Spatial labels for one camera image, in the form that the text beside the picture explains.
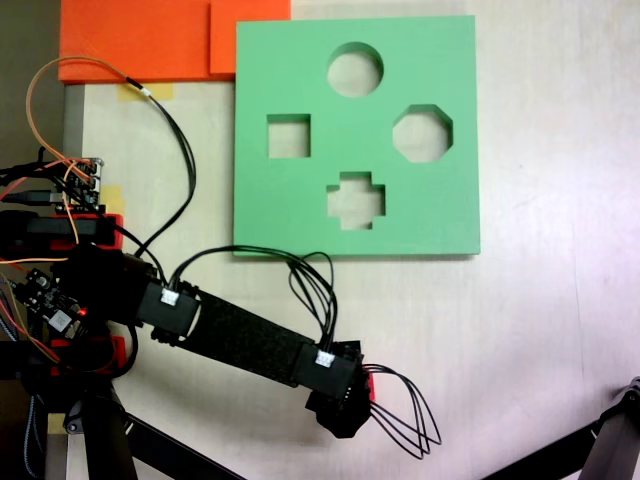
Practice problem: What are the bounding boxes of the orange block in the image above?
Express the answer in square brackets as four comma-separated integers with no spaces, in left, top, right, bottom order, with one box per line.
[58,0,292,84]

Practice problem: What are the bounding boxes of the black and red table clamp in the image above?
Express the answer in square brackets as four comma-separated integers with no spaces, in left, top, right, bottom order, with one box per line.
[0,209,125,251]
[0,335,127,381]

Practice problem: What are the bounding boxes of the black tripod leg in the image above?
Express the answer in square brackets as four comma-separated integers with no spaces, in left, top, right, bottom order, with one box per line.
[62,387,140,480]
[582,374,640,480]

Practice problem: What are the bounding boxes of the circuit board with grey inductor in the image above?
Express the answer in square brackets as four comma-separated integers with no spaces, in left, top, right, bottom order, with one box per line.
[13,268,87,341]

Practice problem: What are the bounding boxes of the small circuit board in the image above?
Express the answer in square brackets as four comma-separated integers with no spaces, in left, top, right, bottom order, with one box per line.
[52,157,107,214]

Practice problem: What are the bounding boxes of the green shape sorter board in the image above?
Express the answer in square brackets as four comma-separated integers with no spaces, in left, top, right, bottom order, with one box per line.
[232,14,482,260]

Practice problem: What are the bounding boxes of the black gripper wire bundle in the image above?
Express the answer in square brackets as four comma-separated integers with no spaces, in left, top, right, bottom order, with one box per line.
[360,363,444,460]

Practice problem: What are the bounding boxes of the black arm wire bundle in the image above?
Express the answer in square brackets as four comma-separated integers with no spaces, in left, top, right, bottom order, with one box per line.
[169,243,337,351]

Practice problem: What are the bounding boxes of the black wire with white connector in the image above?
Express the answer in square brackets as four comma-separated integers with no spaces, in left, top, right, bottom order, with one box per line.
[124,74,197,264]

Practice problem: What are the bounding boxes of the braided black white cable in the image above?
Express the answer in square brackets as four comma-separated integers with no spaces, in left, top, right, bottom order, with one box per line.
[22,392,44,479]

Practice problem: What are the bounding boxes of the black usb cable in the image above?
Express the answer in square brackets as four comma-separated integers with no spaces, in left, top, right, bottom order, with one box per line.
[0,188,55,205]

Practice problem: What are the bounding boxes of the orange wire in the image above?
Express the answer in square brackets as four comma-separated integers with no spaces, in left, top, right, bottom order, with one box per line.
[25,55,132,174]

